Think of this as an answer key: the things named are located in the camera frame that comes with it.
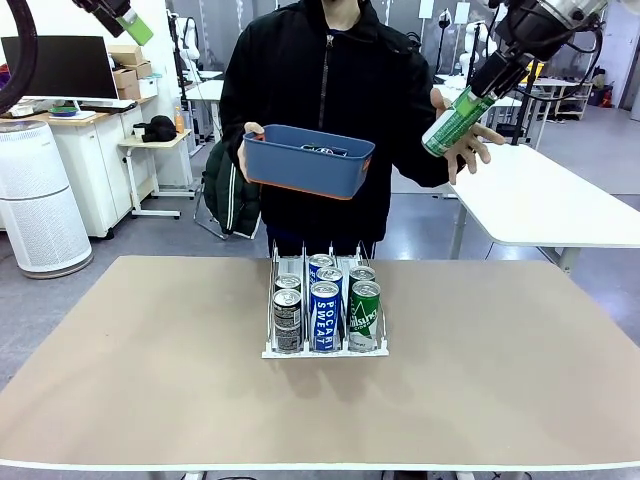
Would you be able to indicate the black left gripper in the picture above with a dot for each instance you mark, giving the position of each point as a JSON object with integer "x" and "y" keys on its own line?
{"x": 105, "y": 12}

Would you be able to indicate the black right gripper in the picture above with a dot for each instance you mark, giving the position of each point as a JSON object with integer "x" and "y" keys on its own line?
{"x": 530, "y": 27}

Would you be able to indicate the green Chilsung cider can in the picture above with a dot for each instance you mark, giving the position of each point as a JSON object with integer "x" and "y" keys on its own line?
{"x": 364, "y": 315}
{"x": 442, "y": 135}
{"x": 362, "y": 273}

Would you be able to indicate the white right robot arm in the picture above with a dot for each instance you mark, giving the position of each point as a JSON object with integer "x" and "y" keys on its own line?
{"x": 575, "y": 7}

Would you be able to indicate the person's right forearm black sleeve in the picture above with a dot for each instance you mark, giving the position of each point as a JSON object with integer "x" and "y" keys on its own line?
{"x": 230, "y": 130}

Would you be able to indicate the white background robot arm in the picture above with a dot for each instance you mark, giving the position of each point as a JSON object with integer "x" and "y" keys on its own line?
{"x": 189, "y": 45}
{"x": 470, "y": 45}

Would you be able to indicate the person's left forearm black sleeve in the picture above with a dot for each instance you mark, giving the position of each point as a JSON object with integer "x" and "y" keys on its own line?
{"x": 425, "y": 170}

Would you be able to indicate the person's left hand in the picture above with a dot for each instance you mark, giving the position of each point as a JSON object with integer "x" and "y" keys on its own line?
{"x": 470, "y": 145}

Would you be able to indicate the person's right hand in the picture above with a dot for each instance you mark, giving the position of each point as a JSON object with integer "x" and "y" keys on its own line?
{"x": 242, "y": 157}

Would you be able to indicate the brown cardboard box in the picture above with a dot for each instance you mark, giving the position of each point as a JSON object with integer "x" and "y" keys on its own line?
{"x": 124, "y": 54}
{"x": 141, "y": 69}
{"x": 129, "y": 91}
{"x": 123, "y": 77}

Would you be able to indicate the yellow plastic bin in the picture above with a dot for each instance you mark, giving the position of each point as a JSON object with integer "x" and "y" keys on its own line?
{"x": 536, "y": 67}

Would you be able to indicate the small white box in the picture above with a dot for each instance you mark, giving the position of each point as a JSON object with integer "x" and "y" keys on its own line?
{"x": 148, "y": 87}

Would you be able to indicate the black tripod stand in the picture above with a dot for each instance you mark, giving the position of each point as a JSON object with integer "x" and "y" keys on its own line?
{"x": 517, "y": 135}

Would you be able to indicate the wooden shelf rack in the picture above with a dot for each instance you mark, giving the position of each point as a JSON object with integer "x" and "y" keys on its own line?
{"x": 575, "y": 84}

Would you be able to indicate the black keyboard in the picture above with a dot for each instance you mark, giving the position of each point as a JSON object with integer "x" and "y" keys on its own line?
{"x": 107, "y": 104}

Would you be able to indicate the black computer monitor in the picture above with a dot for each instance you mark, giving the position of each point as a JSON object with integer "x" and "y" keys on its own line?
{"x": 65, "y": 67}

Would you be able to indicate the black bag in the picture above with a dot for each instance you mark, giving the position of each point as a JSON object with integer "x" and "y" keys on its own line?
{"x": 160, "y": 127}

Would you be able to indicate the white paper cup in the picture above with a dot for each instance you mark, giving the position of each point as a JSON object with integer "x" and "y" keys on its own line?
{"x": 138, "y": 131}

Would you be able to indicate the orange drink bottle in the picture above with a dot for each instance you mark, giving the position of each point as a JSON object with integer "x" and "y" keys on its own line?
{"x": 179, "y": 122}

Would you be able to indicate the red fire extinguisher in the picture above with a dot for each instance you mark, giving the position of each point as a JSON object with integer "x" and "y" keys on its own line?
{"x": 606, "y": 96}

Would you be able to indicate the green blue bowl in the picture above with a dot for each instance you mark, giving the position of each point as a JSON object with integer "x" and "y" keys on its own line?
{"x": 65, "y": 111}

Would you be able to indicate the white side table wood top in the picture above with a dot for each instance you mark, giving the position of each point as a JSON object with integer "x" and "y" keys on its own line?
{"x": 150, "y": 142}

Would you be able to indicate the white cabinet with wood top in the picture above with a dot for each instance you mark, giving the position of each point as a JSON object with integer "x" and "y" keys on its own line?
{"x": 85, "y": 165}

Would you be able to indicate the large white table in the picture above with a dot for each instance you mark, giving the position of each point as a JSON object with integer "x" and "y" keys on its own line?
{"x": 550, "y": 215}

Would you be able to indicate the person in black jacket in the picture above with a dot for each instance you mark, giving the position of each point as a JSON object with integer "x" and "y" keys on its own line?
{"x": 320, "y": 90}

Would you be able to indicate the dark green striped jacket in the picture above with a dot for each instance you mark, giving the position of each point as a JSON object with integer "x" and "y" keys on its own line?
{"x": 225, "y": 200}

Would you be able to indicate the white cylindrical air purifier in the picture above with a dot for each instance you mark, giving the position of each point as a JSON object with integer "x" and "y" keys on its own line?
{"x": 40, "y": 200}

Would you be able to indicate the metal chair frame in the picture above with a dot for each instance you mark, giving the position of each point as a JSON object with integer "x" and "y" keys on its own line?
{"x": 200, "y": 220}

